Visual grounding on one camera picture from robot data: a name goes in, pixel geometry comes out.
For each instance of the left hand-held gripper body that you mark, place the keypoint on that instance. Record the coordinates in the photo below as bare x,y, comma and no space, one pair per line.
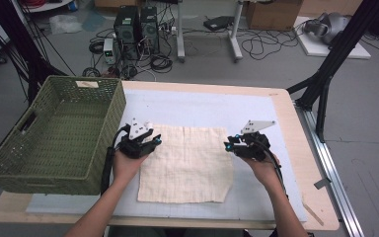
137,148

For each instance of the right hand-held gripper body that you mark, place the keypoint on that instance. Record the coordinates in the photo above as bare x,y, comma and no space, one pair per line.
255,148

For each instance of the cream printed cloth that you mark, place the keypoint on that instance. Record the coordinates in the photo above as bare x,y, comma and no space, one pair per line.
186,164

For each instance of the green woven basket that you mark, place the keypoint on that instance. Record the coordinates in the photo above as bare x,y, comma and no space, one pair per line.
62,131

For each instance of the person's left hand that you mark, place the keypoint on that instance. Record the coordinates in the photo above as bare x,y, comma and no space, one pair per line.
126,168

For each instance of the person's right hand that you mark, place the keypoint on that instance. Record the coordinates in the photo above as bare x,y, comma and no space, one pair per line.
266,171

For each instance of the white grid mat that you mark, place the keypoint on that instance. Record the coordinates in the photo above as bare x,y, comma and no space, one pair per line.
194,108

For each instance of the grey tape piece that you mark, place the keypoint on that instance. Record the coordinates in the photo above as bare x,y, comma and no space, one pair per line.
322,183

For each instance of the thin wooden stick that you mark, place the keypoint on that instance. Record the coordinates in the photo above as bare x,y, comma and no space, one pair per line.
312,213

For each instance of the person's dark clothing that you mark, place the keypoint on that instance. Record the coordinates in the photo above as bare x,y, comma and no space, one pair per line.
161,232

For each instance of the white power supply unit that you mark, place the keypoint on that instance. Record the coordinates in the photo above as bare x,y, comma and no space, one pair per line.
109,51

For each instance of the white metal stand leg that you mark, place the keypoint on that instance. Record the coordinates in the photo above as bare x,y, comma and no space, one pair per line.
235,36
180,33

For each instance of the slim black computer tower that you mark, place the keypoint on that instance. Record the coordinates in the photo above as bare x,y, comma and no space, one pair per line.
149,31

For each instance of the large black computer tower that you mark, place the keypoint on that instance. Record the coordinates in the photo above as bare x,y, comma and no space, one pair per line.
126,33

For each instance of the white floor board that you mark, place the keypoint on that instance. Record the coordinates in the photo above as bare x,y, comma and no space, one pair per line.
316,49

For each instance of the black flat device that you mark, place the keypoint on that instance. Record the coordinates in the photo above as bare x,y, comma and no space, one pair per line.
217,23

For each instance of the teal floor sheet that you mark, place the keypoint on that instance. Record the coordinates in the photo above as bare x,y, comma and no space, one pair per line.
93,21

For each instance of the brown cardboard box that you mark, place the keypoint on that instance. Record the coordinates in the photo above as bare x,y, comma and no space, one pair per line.
273,15

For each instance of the clear plastic bag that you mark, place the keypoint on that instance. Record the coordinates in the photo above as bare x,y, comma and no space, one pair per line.
65,23

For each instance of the grey headset device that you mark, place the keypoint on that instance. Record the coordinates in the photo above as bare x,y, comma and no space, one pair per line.
329,26

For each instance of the aluminium rail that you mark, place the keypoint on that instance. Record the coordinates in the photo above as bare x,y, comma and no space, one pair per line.
332,171

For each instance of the black metal frame stand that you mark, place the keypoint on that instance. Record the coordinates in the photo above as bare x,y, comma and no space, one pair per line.
335,52
19,39

